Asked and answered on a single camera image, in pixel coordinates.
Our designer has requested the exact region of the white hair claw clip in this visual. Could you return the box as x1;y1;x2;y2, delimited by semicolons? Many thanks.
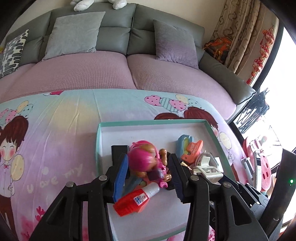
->
192;151;224;184

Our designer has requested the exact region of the red white glue bottle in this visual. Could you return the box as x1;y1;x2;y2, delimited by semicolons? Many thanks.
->
113;182;160;217

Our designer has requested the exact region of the blue and salmon toy block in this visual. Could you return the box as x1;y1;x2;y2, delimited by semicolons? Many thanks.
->
176;135;203;164

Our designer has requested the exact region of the black USB power adapter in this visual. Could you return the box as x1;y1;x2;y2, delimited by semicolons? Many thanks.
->
111;145;129;166

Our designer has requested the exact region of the pink-haired toy doll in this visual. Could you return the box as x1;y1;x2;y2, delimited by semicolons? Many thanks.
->
127;140;171;188

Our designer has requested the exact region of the teal-edged white cardboard tray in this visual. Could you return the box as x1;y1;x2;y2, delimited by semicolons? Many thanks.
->
95;119;236;241

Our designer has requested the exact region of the orange carrot knife toy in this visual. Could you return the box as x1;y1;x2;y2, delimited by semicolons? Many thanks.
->
123;176;147;195

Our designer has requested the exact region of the pink child chair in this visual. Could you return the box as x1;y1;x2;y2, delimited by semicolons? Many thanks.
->
242;136;273;193

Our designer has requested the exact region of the cartoon print blanket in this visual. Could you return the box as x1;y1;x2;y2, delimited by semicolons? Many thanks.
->
1;89;247;240

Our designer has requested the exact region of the black metal rack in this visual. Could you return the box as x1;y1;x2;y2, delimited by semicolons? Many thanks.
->
234;88;269;134

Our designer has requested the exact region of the pink sofa seat cover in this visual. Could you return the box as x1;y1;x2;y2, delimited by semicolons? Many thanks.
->
1;51;236;119

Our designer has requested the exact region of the orange bag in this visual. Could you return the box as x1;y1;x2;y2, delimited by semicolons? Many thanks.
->
203;37;232;64

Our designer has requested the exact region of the black white patterned cushion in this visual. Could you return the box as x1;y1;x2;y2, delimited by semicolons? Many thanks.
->
1;29;29;78

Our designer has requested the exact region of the purple grey cushion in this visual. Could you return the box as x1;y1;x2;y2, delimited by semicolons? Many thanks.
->
153;19;199;69

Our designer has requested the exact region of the red hanging ornament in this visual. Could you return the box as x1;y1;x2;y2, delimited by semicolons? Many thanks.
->
246;27;275;85

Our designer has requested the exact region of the light grey cushion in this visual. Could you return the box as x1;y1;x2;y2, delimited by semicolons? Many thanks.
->
42;11;105;60

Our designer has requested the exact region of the grey sofa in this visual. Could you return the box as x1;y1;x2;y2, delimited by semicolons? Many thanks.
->
5;3;255;105

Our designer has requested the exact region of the beige patterned curtain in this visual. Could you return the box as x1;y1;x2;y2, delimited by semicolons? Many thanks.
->
211;0;268;74

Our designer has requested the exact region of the grey white plush dog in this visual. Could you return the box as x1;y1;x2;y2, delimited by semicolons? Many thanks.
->
69;0;128;12

